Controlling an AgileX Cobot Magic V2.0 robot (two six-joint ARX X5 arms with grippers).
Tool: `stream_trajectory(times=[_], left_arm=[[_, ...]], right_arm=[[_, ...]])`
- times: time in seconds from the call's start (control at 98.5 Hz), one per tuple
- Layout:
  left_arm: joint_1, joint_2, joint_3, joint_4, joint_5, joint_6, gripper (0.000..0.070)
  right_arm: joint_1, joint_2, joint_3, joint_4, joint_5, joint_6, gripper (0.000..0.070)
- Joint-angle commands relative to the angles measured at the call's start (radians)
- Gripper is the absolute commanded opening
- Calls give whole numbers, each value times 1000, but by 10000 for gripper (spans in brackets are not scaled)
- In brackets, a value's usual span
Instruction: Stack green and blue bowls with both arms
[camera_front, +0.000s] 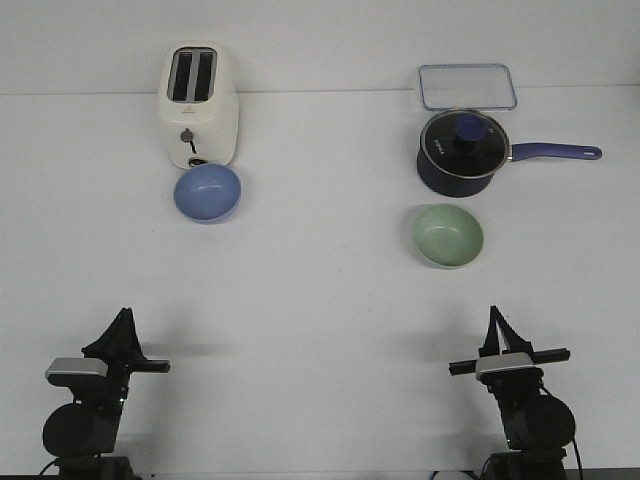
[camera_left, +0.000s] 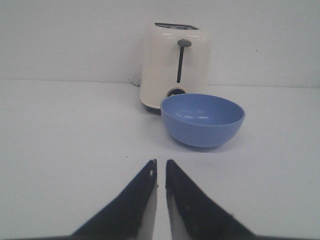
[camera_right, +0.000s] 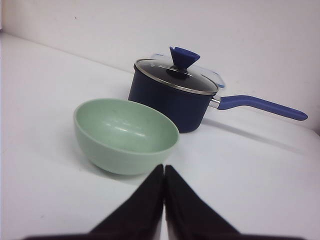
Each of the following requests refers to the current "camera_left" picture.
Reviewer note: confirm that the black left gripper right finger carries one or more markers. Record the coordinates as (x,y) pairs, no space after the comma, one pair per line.
(192,213)

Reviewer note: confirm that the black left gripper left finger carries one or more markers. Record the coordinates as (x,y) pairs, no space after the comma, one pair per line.
(131,214)

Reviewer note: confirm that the blue plastic bowl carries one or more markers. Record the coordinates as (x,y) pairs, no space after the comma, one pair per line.
(201,120)

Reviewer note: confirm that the white two-slot toaster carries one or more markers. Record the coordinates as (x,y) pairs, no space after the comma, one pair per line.
(176,59)

